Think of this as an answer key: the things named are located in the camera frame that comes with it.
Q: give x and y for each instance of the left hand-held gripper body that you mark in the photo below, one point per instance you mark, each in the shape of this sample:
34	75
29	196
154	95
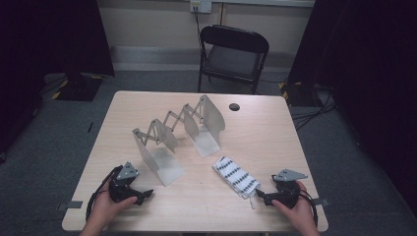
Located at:
126	173

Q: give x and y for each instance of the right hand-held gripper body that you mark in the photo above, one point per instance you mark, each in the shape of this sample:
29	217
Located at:
288	190

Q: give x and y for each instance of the white black patterned socks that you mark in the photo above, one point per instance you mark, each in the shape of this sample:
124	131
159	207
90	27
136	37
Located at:
236	177

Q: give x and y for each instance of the expandable grey metal bookend rack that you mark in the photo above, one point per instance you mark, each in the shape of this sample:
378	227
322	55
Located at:
209	118

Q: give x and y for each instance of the person's right hand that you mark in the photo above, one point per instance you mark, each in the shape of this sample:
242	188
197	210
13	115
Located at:
303	213

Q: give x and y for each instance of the person's left hand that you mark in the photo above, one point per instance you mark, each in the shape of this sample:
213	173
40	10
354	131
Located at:
105	209

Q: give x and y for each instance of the grey tape strip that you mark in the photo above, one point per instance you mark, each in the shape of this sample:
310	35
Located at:
70	205
324	202

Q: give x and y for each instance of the small black floor object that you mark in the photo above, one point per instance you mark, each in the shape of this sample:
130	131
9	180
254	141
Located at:
90	127

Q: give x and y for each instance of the black round table grommet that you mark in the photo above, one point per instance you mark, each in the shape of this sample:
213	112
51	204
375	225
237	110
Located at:
234	106

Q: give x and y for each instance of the black stand base striped tape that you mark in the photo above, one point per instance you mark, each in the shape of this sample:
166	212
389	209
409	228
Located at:
78	87
296	95

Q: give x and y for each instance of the black folding chair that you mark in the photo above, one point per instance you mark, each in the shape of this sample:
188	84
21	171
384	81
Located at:
232	62

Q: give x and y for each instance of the black curtain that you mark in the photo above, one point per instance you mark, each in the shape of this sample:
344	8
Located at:
370	65
49	39

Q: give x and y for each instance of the white wall socket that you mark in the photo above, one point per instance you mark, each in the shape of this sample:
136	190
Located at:
200	6

